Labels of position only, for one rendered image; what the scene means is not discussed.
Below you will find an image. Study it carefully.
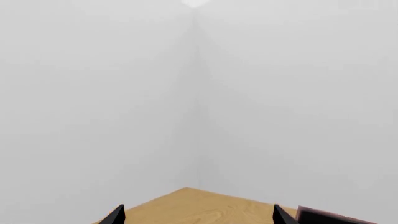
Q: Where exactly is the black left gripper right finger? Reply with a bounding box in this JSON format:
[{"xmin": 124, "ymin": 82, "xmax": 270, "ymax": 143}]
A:
[{"xmin": 273, "ymin": 203, "xmax": 300, "ymax": 224}]

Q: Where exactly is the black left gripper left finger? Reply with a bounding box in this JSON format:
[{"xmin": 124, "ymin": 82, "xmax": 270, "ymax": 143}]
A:
[{"xmin": 99, "ymin": 203, "xmax": 126, "ymax": 224}]

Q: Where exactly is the dark felt caddy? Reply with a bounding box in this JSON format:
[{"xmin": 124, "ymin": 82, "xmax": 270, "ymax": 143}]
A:
[{"xmin": 296, "ymin": 205, "xmax": 379, "ymax": 224}]

